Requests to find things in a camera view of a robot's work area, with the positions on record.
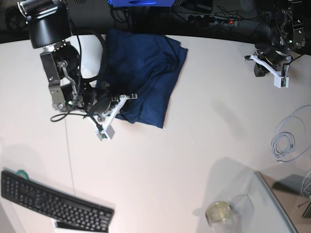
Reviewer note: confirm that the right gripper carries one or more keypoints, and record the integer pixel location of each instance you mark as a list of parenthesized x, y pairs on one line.
[(106, 106)]

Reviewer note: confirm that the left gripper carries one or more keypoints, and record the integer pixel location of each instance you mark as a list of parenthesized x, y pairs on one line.
[(264, 61)]

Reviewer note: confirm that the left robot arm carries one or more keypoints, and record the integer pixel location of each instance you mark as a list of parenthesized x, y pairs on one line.
[(290, 36)]

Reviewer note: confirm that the clear glass jar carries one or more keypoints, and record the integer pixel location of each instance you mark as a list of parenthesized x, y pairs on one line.
[(233, 216)]

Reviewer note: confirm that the green tape roll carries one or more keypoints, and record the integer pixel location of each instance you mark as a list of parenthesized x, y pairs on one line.
[(22, 174)]

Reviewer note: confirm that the blue box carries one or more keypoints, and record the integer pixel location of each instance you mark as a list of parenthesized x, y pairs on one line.
[(141, 3)]

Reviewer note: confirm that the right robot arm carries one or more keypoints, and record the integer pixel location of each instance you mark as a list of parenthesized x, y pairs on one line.
[(49, 27)]

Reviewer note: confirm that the black computer keyboard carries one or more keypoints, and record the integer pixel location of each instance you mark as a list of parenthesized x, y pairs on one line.
[(67, 209)]

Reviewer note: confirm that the blue long-sleeve t-shirt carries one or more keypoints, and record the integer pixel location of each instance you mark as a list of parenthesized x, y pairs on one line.
[(147, 65)]

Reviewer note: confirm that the white power strip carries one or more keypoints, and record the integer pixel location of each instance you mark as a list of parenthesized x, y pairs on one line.
[(206, 20)]

